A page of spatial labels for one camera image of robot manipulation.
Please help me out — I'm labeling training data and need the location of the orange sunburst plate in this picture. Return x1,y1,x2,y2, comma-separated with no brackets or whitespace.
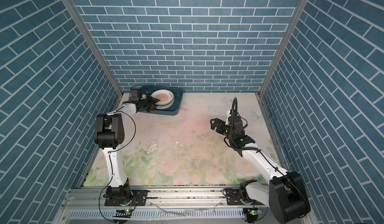
151,89,175,106

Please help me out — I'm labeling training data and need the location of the teal plastic bin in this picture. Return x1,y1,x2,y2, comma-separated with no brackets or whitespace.
143,85,183,116

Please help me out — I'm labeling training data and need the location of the green lettered rim plate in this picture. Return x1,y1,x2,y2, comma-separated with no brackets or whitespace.
156,100,175,110

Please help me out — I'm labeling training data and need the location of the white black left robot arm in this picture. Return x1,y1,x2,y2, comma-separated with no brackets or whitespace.
95,91,160,206

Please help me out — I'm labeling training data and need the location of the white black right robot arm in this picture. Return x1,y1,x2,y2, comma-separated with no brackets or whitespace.
210,116,311,224

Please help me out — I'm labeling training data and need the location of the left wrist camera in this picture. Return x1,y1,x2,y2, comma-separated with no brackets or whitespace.
130,85,146,102

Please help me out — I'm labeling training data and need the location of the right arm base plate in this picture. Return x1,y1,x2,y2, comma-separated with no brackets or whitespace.
222,188,250,206

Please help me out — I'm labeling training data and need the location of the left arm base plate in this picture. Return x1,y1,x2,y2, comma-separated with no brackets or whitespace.
105,190,149,207

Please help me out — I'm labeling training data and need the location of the aluminium mounting rail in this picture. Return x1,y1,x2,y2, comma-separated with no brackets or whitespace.
53,185,280,224

